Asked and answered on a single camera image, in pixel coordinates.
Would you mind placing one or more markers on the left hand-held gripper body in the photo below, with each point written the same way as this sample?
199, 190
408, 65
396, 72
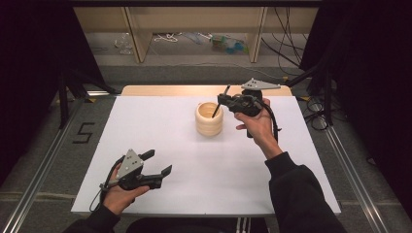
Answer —
129, 165

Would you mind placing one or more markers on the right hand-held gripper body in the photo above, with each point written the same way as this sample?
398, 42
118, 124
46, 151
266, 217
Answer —
247, 103

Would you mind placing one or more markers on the black pen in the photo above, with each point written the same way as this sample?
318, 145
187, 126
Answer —
216, 111

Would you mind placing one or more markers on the beige ribbed pen holder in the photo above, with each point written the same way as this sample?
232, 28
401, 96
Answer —
209, 126

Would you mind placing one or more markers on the person's right hand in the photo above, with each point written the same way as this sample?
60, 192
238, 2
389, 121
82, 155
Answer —
259, 129

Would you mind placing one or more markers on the person's left hand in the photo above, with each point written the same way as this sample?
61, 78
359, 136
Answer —
118, 197

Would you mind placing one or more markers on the white table board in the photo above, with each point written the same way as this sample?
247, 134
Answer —
200, 174

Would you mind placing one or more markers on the colourful plastic toys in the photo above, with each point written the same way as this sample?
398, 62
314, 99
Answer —
228, 44

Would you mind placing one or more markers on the wooden table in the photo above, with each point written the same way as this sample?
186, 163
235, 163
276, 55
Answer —
168, 90

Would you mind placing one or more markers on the black metal stand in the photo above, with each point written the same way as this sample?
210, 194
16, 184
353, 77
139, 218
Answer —
327, 97
64, 97

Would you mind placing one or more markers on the beige wooden shelf unit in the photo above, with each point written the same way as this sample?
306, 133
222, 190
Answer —
139, 39

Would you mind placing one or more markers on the clear plastic bottle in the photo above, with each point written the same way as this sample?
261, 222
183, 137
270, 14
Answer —
124, 43

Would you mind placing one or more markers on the black curtain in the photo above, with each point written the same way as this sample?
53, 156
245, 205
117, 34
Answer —
29, 81
372, 97

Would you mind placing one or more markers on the aluminium floor rail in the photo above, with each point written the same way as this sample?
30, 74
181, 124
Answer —
39, 168
353, 174

